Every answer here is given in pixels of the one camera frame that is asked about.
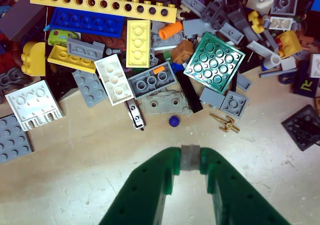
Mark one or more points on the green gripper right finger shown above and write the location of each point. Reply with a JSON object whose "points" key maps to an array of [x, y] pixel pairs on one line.
{"points": [[235, 195]]}

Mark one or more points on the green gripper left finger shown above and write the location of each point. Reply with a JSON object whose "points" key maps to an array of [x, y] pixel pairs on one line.
{"points": [[145, 190]]}

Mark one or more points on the black square Lego plate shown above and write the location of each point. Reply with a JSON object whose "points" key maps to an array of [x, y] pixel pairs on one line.
{"points": [[303, 127]]}

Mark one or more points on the gold Lego weapon piece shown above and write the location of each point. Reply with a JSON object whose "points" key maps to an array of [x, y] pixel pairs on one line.
{"points": [[226, 123]]}

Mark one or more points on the blue round Lego stud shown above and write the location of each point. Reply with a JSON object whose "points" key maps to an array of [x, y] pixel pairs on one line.
{"points": [[174, 121]]}

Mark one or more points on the black chrome narrow Lego piece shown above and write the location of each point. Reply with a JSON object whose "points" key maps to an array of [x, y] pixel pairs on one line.
{"points": [[135, 115]]}

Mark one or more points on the sand grey flat Lego piece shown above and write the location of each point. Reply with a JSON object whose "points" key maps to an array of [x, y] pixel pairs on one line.
{"points": [[165, 103]]}

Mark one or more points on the grey small square Lego plate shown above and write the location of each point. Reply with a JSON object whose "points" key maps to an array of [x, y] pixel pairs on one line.
{"points": [[233, 104]]}

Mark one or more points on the grey smooth Lego tile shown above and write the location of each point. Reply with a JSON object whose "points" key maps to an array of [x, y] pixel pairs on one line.
{"points": [[211, 97]]}

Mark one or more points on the black long Lego tile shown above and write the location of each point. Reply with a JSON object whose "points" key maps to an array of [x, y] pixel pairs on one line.
{"points": [[191, 92]]}

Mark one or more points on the grey Lego brick orange mark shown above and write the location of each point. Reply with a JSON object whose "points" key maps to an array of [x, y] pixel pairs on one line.
{"points": [[152, 81]]}

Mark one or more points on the grey small Lego panel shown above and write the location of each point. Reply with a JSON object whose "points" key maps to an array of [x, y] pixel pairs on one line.
{"points": [[243, 82]]}

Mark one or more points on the white narrow Lego plate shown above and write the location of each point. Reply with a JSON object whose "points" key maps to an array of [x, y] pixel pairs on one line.
{"points": [[114, 80]]}

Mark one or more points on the grey studded Lego plate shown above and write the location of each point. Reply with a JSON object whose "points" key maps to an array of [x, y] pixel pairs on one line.
{"points": [[90, 88]]}

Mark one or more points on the grey Lego bar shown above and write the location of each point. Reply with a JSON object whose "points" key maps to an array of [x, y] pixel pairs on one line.
{"points": [[275, 73]]}

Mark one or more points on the navy Lego tile lime letter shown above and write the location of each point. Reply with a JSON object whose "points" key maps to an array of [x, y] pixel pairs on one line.
{"points": [[306, 85]]}

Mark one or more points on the green square Lego plate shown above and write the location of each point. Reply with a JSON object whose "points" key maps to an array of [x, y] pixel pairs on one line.
{"points": [[215, 62]]}

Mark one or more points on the white Lego plate with clips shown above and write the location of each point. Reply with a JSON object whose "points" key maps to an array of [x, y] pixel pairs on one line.
{"points": [[32, 105]]}

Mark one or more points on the white small Lego brick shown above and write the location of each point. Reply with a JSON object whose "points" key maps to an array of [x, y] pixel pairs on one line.
{"points": [[288, 63]]}

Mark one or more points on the grey large Lego plate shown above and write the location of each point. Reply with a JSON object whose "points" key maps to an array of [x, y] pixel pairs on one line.
{"points": [[12, 140]]}

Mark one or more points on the tan brown Lego piece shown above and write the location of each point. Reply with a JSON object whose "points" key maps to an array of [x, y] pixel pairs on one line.
{"points": [[182, 52]]}

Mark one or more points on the grey Lego tube piece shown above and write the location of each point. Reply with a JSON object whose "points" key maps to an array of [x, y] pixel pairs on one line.
{"points": [[265, 53]]}

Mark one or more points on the pale yellow Lego plate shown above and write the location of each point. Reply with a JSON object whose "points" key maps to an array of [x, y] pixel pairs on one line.
{"points": [[138, 43]]}

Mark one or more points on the orange Lego cylinder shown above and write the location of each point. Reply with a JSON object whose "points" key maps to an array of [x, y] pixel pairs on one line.
{"points": [[170, 30]]}

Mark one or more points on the yellow rounded Lego brick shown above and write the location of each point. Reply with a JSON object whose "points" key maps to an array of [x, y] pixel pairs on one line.
{"points": [[33, 58]]}

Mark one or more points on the yellow Lego clip piece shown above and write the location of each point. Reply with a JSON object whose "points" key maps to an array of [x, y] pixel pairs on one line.
{"points": [[256, 21]]}

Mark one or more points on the lime green Lego tile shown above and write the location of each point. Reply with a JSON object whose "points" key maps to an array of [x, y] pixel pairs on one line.
{"points": [[60, 36]]}

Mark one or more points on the blue Lego plate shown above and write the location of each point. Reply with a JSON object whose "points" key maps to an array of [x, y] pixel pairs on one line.
{"points": [[85, 21]]}

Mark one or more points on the grey square Lego brick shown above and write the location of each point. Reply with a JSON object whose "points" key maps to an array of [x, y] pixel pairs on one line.
{"points": [[285, 2]]}

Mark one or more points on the dark blue Technic connector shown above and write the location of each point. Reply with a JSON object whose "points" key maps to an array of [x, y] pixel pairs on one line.
{"points": [[287, 78]]}

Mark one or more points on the grey Lego bracket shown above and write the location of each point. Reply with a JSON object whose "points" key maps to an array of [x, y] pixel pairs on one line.
{"points": [[82, 48]]}

